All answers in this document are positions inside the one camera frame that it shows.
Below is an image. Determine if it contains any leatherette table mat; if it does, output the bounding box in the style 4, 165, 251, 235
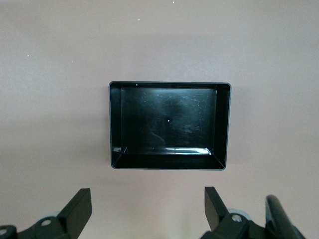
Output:
0, 0, 319, 239

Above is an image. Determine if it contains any black plastic box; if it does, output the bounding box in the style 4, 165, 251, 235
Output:
108, 80, 232, 170

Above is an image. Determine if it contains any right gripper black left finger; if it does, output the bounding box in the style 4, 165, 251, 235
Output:
0, 188, 93, 239

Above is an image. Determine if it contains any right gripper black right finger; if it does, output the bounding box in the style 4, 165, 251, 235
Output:
200, 186, 269, 239

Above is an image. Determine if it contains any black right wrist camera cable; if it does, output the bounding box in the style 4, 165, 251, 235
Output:
264, 195, 304, 239

